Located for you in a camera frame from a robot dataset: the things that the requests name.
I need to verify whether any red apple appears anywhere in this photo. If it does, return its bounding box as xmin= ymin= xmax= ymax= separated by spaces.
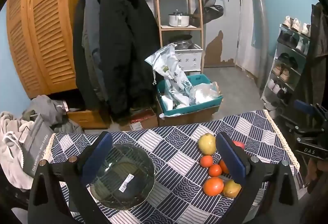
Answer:
xmin=233 ymin=141 xmax=245 ymax=149

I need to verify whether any small tangerine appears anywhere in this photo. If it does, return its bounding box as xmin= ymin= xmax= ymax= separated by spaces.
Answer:
xmin=208 ymin=164 xmax=222 ymax=177
xmin=200 ymin=155 xmax=213 ymax=168

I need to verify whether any yellow pear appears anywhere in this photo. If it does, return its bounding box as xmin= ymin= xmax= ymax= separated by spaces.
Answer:
xmin=222 ymin=180 xmax=242 ymax=198
xmin=198 ymin=133 xmax=216 ymax=155

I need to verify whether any large orange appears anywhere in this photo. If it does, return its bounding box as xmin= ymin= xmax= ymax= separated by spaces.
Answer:
xmin=203 ymin=177 xmax=224 ymax=196

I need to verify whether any right hand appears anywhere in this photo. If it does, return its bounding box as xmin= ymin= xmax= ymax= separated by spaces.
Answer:
xmin=305 ymin=158 xmax=327 ymax=193

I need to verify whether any green glass plate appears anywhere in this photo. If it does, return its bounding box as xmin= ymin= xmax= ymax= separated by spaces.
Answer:
xmin=90 ymin=143 xmax=155 ymax=210

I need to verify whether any wooden drawer base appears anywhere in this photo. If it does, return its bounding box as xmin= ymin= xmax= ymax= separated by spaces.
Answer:
xmin=67 ymin=110 xmax=112 ymax=130

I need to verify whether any grey tote bag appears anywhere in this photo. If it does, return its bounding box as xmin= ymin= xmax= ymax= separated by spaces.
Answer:
xmin=22 ymin=114 xmax=53 ymax=177

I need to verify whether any flat cardboard box red label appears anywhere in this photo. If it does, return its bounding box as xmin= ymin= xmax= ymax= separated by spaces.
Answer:
xmin=119 ymin=108 xmax=158 ymax=131

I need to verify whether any pile of clothes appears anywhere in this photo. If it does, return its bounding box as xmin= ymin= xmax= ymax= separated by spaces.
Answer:
xmin=1 ymin=95 xmax=83 ymax=190

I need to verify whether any metal shoe rack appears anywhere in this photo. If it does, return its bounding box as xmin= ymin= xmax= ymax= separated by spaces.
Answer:
xmin=261 ymin=16 xmax=311 ymax=119

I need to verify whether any blue patterned tablecloth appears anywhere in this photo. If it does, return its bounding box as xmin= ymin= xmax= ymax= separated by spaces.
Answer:
xmin=44 ymin=109 xmax=301 ymax=224

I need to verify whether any clear plastic bag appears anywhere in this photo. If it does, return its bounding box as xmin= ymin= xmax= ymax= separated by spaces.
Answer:
xmin=189 ymin=82 xmax=221 ymax=105

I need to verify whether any teal plastic crate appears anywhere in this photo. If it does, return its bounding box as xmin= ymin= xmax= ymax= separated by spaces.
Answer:
xmin=157 ymin=74 xmax=223 ymax=117

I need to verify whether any white printed rice bag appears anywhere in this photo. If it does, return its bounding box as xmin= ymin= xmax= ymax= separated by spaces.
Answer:
xmin=145 ymin=43 xmax=193 ymax=107

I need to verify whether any white storage drawer box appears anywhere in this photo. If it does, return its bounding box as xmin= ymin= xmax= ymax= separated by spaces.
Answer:
xmin=175 ymin=44 xmax=202 ymax=72

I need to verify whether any steel steamer pot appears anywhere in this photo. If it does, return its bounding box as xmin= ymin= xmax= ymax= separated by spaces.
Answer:
xmin=169 ymin=34 xmax=193 ymax=50

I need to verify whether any black hanging coat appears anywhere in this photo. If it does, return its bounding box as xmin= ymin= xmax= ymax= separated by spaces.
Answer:
xmin=73 ymin=0 xmax=160 ymax=122

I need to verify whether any wooden shelf rack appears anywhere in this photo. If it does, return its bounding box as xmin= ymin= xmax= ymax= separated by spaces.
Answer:
xmin=154 ymin=0 xmax=205 ymax=75

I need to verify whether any white cooking pot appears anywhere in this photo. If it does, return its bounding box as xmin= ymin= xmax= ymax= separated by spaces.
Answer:
xmin=169 ymin=11 xmax=190 ymax=27

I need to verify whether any wooden louvered wardrobe door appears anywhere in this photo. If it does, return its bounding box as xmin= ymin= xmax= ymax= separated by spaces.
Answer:
xmin=7 ymin=0 xmax=78 ymax=99

